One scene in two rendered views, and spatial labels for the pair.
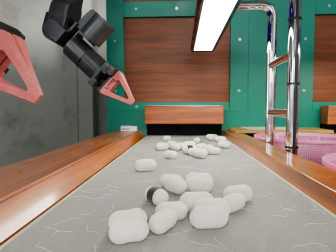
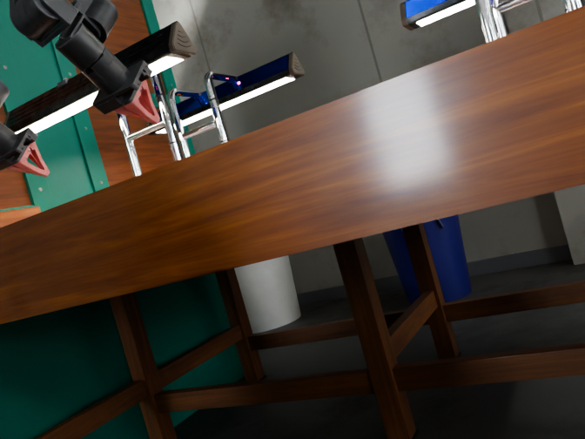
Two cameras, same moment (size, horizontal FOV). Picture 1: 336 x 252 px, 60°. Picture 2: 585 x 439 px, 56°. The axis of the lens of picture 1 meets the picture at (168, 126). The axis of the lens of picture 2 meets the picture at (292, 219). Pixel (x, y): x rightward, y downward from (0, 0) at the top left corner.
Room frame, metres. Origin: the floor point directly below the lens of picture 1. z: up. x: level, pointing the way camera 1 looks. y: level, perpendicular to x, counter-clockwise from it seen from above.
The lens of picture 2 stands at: (-0.27, 0.97, 0.64)
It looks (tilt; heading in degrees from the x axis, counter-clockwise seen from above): 1 degrees down; 296
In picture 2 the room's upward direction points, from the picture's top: 16 degrees counter-clockwise
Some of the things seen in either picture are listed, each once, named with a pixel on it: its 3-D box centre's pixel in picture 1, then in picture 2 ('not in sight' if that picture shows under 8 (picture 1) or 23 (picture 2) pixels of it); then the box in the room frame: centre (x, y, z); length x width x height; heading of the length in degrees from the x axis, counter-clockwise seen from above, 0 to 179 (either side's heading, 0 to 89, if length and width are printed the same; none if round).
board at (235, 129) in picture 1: (277, 130); not in sight; (1.06, -0.40, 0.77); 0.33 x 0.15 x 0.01; 87
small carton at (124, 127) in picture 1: (129, 128); not in sight; (1.11, 0.15, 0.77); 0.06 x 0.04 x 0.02; 87
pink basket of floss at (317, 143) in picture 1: (300, 152); not in sight; (0.84, -0.39, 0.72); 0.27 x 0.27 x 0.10
